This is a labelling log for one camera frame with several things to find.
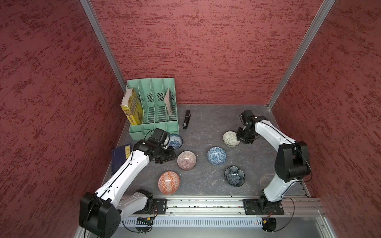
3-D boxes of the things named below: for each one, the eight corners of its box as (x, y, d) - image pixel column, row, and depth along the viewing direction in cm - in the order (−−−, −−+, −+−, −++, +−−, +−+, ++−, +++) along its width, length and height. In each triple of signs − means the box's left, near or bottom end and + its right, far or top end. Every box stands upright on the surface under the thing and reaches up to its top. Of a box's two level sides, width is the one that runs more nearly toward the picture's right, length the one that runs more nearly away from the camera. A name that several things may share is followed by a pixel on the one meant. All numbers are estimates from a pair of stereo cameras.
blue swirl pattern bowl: (207, 164, 90) (208, 161, 86) (206, 149, 96) (207, 146, 93) (225, 164, 90) (227, 161, 86) (223, 149, 97) (225, 146, 93)
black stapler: (182, 129, 108) (182, 125, 104) (187, 113, 117) (187, 109, 114) (187, 129, 107) (186, 125, 104) (191, 114, 117) (191, 110, 113)
